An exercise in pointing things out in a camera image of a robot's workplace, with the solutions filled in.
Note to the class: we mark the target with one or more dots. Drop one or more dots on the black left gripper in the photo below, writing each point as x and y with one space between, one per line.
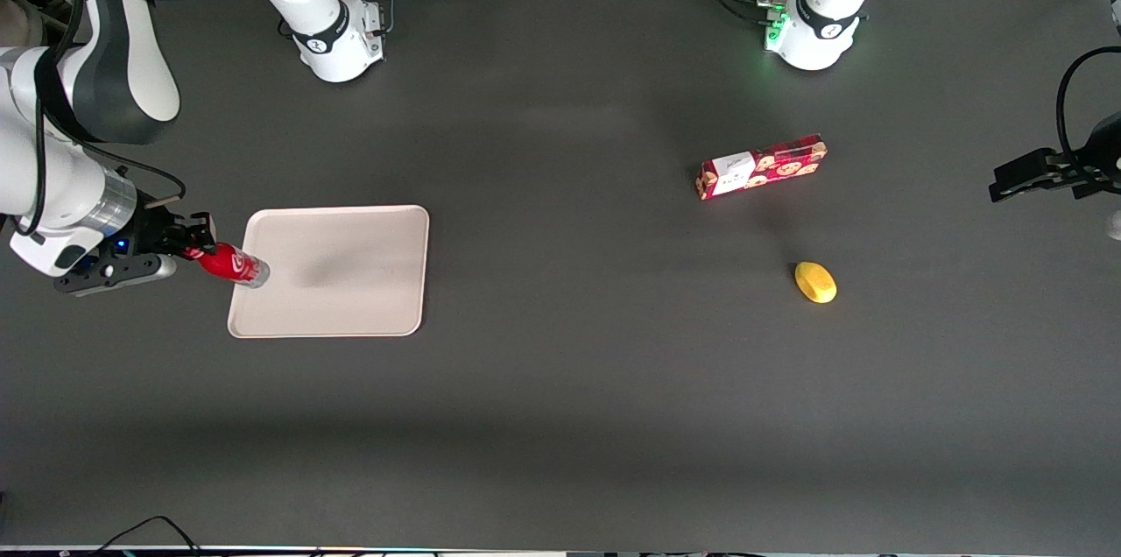
1096 158

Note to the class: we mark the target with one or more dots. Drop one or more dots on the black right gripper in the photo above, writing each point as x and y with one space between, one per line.
158 232

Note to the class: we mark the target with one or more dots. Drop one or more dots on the red coke bottle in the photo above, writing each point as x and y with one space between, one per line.
229 264

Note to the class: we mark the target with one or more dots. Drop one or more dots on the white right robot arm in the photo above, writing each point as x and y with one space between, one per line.
83 84

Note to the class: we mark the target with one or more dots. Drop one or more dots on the white rectangular tray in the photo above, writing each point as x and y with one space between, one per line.
337 272

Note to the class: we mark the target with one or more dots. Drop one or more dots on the yellow lemon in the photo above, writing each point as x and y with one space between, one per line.
815 282

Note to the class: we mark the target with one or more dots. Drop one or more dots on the red cookie box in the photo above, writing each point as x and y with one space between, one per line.
762 166

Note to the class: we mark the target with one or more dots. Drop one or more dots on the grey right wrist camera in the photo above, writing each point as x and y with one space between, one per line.
114 271

